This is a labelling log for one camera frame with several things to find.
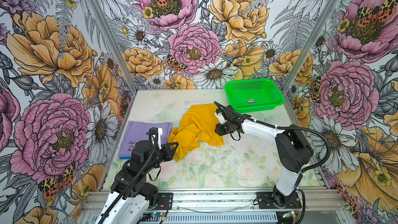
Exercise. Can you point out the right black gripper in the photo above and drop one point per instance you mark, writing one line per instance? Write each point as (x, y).
(220, 132)

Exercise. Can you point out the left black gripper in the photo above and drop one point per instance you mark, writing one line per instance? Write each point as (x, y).
(170, 156)

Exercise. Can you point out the yellow t shirt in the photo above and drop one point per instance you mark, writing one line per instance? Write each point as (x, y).
(197, 125)

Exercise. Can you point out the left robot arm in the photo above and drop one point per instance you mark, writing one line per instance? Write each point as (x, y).
(131, 195)

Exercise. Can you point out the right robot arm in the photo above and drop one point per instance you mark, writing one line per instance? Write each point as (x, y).
(293, 149)

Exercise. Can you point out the green plastic basket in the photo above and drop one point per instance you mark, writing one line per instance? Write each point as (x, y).
(264, 91)

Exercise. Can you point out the folded purple t shirt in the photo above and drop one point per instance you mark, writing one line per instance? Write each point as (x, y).
(136, 132)

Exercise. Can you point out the green circuit board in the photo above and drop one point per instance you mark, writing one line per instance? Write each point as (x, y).
(290, 214)
(154, 215)

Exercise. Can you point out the right green circuit board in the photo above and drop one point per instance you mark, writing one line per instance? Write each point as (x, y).
(290, 214)

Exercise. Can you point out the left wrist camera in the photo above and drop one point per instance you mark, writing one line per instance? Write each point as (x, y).
(155, 135)

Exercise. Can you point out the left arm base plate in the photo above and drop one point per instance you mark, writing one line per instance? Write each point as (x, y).
(164, 201)

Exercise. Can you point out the aluminium front rail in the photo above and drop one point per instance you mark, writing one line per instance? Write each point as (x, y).
(317, 199)

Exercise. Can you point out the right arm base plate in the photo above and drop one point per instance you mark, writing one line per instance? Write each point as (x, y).
(268, 200)

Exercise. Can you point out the left aluminium corner post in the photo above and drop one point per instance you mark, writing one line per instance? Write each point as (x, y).
(100, 16)

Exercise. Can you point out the aluminium corner post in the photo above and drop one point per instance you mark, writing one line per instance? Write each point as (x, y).
(305, 51)
(100, 16)

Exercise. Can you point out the right aluminium corner post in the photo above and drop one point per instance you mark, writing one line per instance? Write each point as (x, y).
(305, 51)

